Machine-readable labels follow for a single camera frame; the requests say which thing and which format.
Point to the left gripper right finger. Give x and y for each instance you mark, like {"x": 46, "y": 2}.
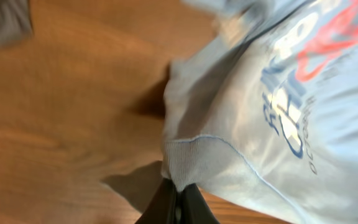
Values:
{"x": 194, "y": 209}

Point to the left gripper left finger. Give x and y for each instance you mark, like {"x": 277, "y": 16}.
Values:
{"x": 161, "y": 209}

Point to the grey folded garment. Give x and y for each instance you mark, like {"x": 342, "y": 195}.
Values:
{"x": 15, "y": 21}

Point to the light blue printed t-shirt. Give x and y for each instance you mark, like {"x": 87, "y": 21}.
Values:
{"x": 266, "y": 115}

